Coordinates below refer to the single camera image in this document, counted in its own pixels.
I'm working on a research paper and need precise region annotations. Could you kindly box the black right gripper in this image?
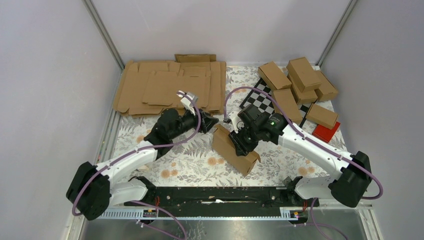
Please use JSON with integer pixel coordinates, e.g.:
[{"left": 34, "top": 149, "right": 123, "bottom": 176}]
[{"left": 228, "top": 123, "right": 261, "bottom": 157}]

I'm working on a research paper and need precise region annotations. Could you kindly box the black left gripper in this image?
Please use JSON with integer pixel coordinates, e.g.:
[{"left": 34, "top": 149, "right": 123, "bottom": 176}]
[{"left": 169, "top": 105, "right": 219, "bottom": 140}]

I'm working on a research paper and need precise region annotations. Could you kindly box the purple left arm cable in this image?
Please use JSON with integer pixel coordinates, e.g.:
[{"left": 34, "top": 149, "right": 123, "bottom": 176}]
[{"left": 71, "top": 93, "right": 202, "bottom": 217}]

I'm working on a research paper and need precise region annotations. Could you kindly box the floral patterned table mat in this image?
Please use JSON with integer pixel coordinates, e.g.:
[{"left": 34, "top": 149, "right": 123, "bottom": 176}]
[{"left": 110, "top": 66, "right": 329, "bottom": 187}]

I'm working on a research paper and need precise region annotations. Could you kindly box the right aluminium corner post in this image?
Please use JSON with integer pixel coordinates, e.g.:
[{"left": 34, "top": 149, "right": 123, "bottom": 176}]
[{"left": 315, "top": 0, "right": 359, "bottom": 67}]

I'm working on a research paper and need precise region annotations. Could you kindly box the stack of flat cardboard blanks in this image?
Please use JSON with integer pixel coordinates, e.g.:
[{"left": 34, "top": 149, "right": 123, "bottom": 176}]
[{"left": 112, "top": 54, "right": 227, "bottom": 117}]

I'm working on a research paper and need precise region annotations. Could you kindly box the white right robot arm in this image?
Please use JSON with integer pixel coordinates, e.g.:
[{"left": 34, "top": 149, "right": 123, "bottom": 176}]
[{"left": 225, "top": 104, "right": 372, "bottom": 208}]

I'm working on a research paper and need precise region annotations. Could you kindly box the aluminium corner post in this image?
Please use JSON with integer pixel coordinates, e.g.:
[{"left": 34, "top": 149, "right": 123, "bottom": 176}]
[
  {"left": 315, "top": 0, "right": 359, "bottom": 67},
  {"left": 82, "top": 0, "right": 125, "bottom": 71}
]

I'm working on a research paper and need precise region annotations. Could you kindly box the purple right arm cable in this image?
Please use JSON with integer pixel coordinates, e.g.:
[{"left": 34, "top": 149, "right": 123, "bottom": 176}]
[{"left": 223, "top": 86, "right": 384, "bottom": 200}]

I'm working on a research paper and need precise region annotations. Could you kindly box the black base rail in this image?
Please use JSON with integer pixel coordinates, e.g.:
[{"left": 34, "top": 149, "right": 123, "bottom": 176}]
[{"left": 141, "top": 186, "right": 313, "bottom": 216}]

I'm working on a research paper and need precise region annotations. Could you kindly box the black and white chessboard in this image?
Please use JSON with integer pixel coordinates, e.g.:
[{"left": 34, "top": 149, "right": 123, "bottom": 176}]
[{"left": 239, "top": 78, "right": 312, "bottom": 128}]

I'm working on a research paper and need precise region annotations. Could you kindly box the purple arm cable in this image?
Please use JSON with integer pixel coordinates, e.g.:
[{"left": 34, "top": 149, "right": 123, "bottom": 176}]
[
  {"left": 223, "top": 86, "right": 384, "bottom": 200},
  {"left": 71, "top": 93, "right": 202, "bottom": 217}
]

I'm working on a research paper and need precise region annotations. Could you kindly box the folded cardboard box top stack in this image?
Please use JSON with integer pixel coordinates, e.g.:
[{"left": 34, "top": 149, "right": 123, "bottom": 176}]
[{"left": 286, "top": 57, "right": 322, "bottom": 93}]

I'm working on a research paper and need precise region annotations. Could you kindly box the slotted metal cable duct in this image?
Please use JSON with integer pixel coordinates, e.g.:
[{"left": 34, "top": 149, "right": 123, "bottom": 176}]
[{"left": 98, "top": 204, "right": 299, "bottom": 221}]

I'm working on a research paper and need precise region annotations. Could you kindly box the left aluminium corner post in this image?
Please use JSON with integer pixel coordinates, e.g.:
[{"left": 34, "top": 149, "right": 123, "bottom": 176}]
[{"left": 82, "top": 0, "right": 125, "bottom": 71}]

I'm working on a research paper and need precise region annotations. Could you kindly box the folded cardboard box lower stack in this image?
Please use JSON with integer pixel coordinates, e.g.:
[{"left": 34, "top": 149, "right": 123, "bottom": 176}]
[{"left": 287, "top": 74, "right": 318, "bottom": 105}]

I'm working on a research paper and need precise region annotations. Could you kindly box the folded cardboard box on chessboard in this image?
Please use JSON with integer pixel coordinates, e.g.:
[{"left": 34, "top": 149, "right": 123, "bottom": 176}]
[{"left": 272, "top": 89, "right": 303, "bottom": 125}]

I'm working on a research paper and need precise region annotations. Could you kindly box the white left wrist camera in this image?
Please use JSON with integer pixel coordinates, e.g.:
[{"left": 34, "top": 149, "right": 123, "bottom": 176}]
[{"left": 176, "top": 90, "right": 198, "bottom": 112}]

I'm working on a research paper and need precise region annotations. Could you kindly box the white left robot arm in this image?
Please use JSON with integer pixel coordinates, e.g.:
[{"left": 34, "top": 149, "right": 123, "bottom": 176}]
[{"left": 65, "top": 108, "right": 219, "bottom": 220}]

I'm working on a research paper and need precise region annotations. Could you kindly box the folded cardboard box stack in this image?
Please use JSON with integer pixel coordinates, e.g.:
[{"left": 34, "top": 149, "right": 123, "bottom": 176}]
[
  {"left": 287, "top": 74, "right": 318, "bottom": 105},
  {"left": 286, "top": 57, "right": 322, "bottom": 93}
]

